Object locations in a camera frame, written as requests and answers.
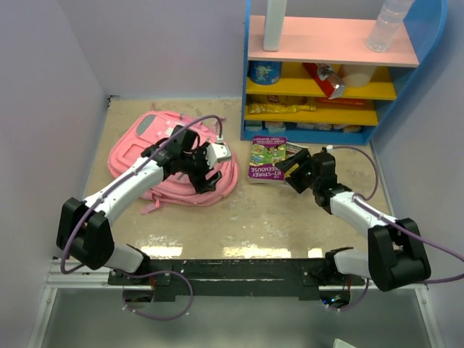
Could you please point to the white tall bottle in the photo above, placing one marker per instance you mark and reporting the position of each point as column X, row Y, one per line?
column 274, row 18

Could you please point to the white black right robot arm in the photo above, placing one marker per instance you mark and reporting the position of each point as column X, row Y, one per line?
column 395, row 256

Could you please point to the red snack box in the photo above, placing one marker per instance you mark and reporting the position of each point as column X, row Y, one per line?
column 330, row 83

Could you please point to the red flat package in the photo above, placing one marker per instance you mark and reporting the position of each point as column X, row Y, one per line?
column 344, row 104

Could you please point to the white plastic cup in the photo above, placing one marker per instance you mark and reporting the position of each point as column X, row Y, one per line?
column 357, row 76

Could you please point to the clear plastic water bottle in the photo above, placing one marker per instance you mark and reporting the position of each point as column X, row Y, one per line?
column 387, row 24

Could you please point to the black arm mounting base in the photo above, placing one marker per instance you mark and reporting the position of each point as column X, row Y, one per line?
column 300, row 278

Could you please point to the pink student backpack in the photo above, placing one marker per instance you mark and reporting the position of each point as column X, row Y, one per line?
column 148, row 130

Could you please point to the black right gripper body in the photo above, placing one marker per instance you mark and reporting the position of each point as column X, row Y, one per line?
column 301, row 178

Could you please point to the blue round tin can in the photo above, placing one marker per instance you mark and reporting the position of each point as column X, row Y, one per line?
column 264, row 72

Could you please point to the purple book underneath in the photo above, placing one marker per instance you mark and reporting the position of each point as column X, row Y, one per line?
column 266, row 152

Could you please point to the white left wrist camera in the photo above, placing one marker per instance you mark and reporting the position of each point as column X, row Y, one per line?
column 218, row 153

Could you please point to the yellow chips bag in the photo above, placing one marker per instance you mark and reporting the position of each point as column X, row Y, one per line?
column 278, row 104

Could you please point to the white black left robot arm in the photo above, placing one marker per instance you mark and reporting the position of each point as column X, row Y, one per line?
column 84, row 230

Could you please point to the blue wooden shelf unit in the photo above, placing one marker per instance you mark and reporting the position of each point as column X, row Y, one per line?
column 337, row 42

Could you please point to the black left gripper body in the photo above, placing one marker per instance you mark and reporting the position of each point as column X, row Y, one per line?
column 196, row 167

